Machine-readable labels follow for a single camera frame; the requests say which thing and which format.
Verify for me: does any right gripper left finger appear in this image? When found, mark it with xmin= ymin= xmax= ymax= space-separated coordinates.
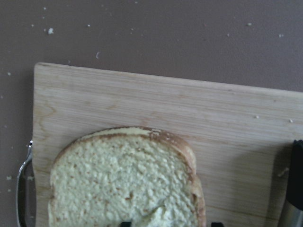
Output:
xmin=120 ymin=221 xmax=132 ymax=227

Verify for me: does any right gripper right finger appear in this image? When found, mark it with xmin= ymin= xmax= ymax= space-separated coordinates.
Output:
xmin=211 ymin=222 xmax=223 ymax=227

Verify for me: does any bread slice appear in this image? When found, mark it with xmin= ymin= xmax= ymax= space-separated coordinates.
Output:
xmin=48 ymin=127 xmax=206 ymax=227

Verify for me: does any steel muddler black tip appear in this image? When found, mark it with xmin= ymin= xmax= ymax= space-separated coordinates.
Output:
xmin=285 ymin=139 xmax=303 ymax=227

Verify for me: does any wooden cutting board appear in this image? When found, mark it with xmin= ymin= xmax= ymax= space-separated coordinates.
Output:
xmin=15 ymin=62 xmax=303 ymax=227

